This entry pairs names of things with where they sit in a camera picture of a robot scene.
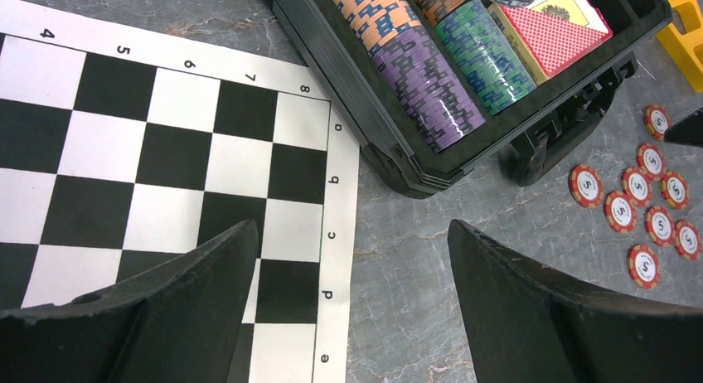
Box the purple poker chip roll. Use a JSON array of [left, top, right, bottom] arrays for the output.
[[372, 27, 486, 153]]

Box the red white poker chip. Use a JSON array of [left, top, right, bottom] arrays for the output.
[[569, 164, 604, 208], [674, 220, 702, 260], [603, 191, 638, 233], [637, 143, 667, 181], [621, 167, 652, 207], [660, 171, 690, 210], [627, 244, 661, 289], [644, 206, 675, 246], [643, 104, 671, 141]]

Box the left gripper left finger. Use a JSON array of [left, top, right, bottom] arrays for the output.
[[1, 220, 259, 382]]

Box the teal poker chip roll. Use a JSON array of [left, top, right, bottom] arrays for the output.
[[434, 0, 536, 115]]

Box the yellow triangle toy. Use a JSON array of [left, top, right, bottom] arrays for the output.
[[656, 0, 702, 93]]

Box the black white chessboard mat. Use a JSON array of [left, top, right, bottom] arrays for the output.
[[1, 0, 359, 382]]

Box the black poker carrying case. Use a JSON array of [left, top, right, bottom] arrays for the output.
[[255, 0, 674, 201]]

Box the pink brown chip roll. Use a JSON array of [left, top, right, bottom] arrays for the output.
[[332, 0, 421, 56]]

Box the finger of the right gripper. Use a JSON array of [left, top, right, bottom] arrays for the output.
[[664, 109, 703, 148]]

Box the red playing card deck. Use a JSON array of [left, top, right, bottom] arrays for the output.
[[487, 0, 613, 85]]

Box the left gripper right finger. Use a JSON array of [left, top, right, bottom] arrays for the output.
[[448, 220, 702, 382]]

